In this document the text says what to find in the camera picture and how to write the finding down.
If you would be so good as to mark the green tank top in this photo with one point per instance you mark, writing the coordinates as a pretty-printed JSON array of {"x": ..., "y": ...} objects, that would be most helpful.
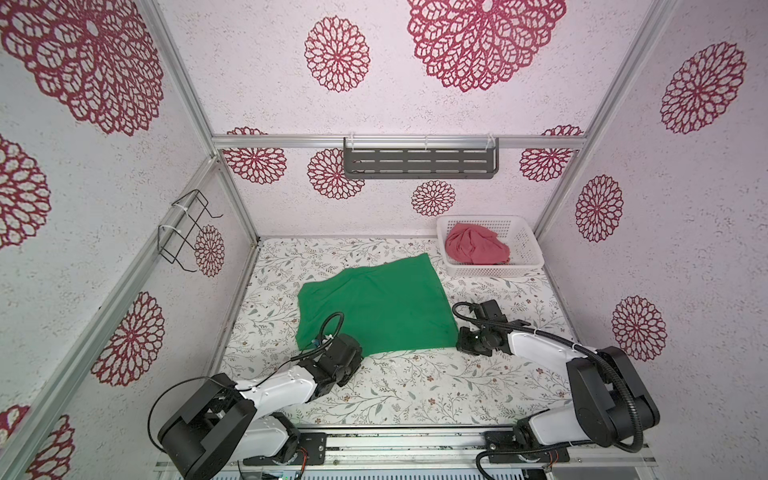
[{"x": 396, "y": 306}]

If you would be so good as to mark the grey slotted wall shelf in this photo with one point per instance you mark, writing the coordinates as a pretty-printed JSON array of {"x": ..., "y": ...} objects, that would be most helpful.
[{"x": 424, "y": 163}]

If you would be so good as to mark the pink tank top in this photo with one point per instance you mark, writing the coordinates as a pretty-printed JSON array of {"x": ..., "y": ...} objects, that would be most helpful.
[{"x": 475, "y": 245}]

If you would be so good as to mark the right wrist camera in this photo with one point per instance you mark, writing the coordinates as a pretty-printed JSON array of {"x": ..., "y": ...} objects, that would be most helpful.
[{"x": 488, "y": 313}]

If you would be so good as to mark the aluminium mounting rail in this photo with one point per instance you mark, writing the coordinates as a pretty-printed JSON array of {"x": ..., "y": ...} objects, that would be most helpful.
[{"x": 433, "y": 448}]

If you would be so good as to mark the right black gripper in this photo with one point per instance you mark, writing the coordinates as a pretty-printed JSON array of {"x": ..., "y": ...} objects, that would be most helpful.
[{"x": 461, "y": 342}]

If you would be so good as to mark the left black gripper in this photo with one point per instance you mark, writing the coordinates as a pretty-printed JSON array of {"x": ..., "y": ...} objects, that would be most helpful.
[{"x": 356, "y": 362}]

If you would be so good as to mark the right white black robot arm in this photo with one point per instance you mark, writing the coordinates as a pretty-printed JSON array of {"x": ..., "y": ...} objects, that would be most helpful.
[{"x": 610, "y": 405}]

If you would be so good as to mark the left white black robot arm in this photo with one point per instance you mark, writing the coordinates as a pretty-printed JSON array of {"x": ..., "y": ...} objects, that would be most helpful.
[{"x": 229, "y": 421}]

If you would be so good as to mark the floral table mat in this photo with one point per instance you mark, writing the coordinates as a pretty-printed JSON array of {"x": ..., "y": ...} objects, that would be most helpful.
[{"x": 407, "y": 388}]

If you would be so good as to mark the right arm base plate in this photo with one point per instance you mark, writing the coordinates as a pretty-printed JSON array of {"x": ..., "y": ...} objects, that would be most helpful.
[{"x": 508, "y": 446}]

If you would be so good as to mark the white plastic basket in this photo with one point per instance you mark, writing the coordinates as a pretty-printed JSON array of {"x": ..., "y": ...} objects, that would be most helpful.
[{"x": 514, "y": 231}]

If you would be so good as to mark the black wire wall rack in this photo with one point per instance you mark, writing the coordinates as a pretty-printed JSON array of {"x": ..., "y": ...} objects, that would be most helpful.
[{"x": 192, "y": 242}]

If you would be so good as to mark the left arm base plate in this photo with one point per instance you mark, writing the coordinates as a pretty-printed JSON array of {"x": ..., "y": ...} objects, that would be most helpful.
[{"x": 308, "y": 449}]

